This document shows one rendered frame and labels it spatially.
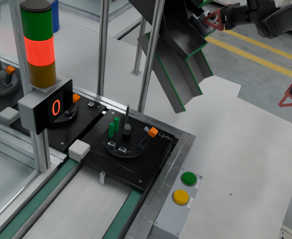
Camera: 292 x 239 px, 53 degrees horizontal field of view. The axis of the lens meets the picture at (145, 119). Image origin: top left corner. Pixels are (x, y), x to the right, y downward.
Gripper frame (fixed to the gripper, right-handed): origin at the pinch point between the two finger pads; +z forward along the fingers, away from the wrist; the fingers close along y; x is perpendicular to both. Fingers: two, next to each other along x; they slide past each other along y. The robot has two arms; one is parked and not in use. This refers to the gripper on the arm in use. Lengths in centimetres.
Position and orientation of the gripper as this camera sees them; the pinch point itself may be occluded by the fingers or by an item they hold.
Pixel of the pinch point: (208, 18)
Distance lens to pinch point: 105.8
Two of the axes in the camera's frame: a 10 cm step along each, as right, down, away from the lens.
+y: -5.9, 4.6, -6.6
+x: 2.1, 8.8, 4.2
